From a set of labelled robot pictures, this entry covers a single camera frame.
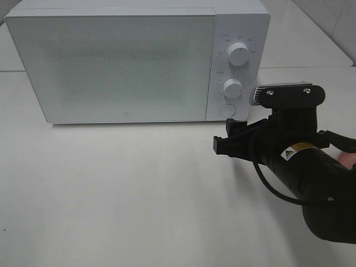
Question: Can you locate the white microwave oven body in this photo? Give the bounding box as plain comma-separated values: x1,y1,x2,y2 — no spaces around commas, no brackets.
4,1,270,122

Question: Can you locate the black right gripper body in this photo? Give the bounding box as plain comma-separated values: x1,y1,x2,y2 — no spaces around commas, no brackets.
244,107,330,167

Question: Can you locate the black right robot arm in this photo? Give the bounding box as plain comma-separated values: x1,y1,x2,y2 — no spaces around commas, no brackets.
213,108,355,244

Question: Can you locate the pink round plate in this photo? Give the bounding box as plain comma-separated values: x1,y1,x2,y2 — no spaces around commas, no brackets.
337,152,356,170

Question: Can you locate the round white door button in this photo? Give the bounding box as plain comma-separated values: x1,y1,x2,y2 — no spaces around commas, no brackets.
219,104,236,118

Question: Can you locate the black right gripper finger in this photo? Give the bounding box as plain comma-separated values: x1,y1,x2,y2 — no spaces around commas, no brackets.
213,118,267,159
319,131,356,152

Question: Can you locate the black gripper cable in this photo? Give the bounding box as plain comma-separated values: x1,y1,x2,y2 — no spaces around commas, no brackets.
250,133,306,208

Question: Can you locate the lower white control knob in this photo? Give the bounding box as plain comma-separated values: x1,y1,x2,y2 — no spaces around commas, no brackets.
223,78,243,99

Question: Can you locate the upper white control knob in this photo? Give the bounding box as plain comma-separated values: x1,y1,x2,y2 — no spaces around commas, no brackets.
227,41,250,66

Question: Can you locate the white control knob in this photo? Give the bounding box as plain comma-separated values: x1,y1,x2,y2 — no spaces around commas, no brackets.
223,78,243,99
227,41,250,66

